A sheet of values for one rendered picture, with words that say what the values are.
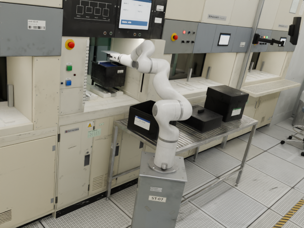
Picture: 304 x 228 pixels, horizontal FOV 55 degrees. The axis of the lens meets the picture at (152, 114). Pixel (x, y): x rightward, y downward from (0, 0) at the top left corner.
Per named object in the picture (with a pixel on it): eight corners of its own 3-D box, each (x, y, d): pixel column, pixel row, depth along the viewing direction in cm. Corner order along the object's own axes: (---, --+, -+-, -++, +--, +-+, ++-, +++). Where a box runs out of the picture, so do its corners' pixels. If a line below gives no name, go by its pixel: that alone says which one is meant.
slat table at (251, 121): (151, 242, 220) (168, 154, 193) (104, 199, 258) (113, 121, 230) (238, 186, 310) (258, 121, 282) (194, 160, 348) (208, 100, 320)
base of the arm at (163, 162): (179, 175, 171) (185, 148, 164) (147, 171, 170) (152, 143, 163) (177, 159, 189) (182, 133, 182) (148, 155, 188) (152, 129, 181)
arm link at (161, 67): (165, 125, 165) (190, 124, 172) (173, 111, 157) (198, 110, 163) (141, 67, 195) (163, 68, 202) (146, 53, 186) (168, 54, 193)
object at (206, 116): (201, 133, 233) (205, 118, 229) (174, 120, 252) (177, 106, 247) (221, 126, 254) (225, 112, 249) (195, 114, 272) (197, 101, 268)
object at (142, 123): (125, 127, 223) (128, 106, 217) (147, 119, 245) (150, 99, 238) (155, 140, 209) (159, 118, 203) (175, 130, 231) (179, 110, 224)
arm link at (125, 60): (126, 51, 232) (118, 58, 229) (138, 55, 224) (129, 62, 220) (130, 60, 238) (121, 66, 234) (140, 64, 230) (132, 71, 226)
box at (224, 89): (225, 122, 264) (232, 96, 255) (201, 111, 283) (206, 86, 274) (242, 118, 282) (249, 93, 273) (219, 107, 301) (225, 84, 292)
